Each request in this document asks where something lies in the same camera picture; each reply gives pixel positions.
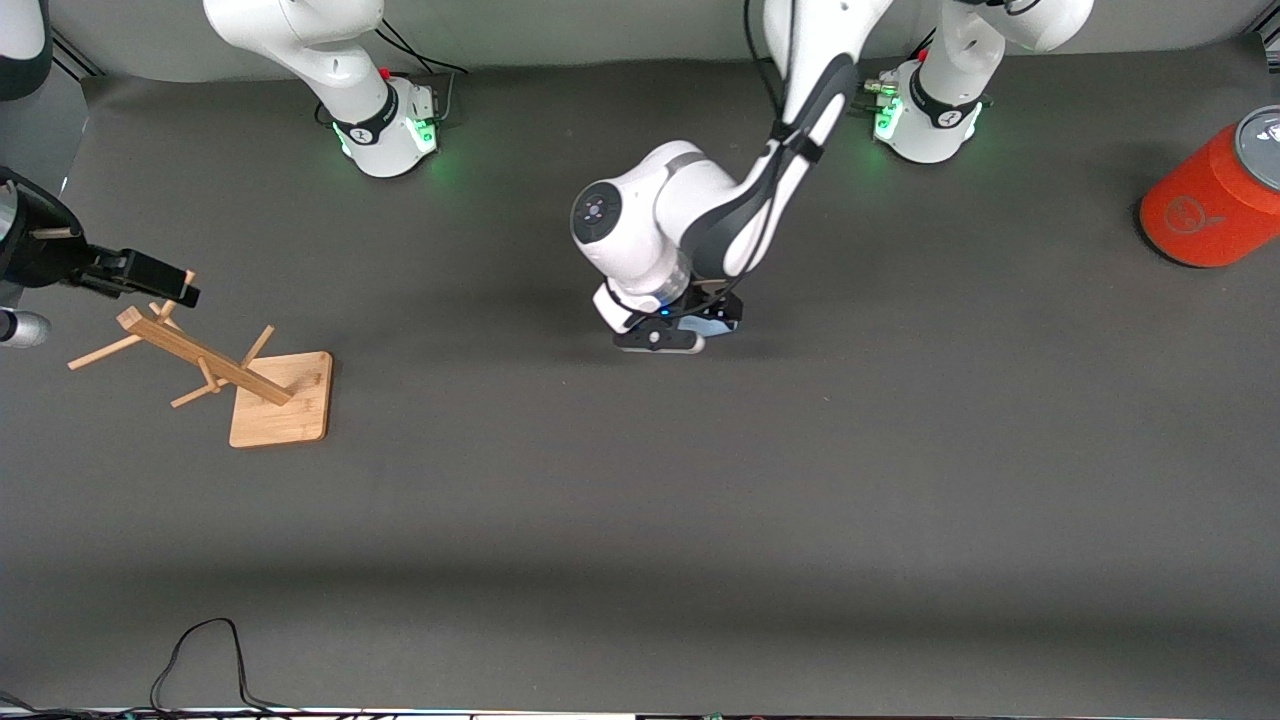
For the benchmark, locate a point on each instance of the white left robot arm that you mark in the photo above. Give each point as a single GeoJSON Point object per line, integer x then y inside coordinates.
{"type": "Point", "coordinates": [640, 220]}

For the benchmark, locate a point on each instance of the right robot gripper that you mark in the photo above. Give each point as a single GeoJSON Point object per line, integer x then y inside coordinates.
{"type": "Point", "coordinates": [45, 250]}

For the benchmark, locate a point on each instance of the orange cylindrical can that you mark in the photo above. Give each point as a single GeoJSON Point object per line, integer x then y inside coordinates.
{"type": "Point", "coordinates": [1200, 210]}

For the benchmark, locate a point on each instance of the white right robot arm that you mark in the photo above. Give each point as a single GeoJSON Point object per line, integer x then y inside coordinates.
{"type": "Point", "coordinates": [300, 40]}

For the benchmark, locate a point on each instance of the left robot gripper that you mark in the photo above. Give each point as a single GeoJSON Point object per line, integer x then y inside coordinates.
{"type": "Point", "coordinates": [722, 306]}

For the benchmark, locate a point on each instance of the wooden mug tree rack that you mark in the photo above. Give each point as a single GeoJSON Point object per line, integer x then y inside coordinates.
{"type": "Point", "coordinates": [280, 405]}

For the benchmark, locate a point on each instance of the light blue plastic cup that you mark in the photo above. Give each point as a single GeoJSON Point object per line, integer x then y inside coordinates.
{"type": "Point", "coordinates": [712, 326]}

